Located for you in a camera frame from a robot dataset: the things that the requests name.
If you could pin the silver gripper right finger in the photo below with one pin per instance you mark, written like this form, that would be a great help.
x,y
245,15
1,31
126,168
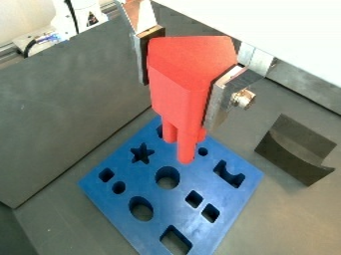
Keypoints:
x,y
230,89

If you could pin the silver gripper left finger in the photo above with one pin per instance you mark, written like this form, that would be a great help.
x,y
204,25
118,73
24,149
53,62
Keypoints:
x,y
139,14

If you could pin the red three-prong peg block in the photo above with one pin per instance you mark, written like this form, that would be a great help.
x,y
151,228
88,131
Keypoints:
x,y
183,64

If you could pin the black curved foam block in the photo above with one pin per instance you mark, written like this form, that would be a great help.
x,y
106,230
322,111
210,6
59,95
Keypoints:
x,y
295,149

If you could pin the dark grey foam panel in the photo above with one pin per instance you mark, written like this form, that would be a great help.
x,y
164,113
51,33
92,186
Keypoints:
x,y
64,100

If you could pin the blue shape-sorter insertion board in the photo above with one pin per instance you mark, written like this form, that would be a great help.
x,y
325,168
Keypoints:
x,y
164,204

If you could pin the white robot base with cables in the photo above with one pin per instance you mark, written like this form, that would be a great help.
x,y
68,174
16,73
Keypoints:
x,y
76,16

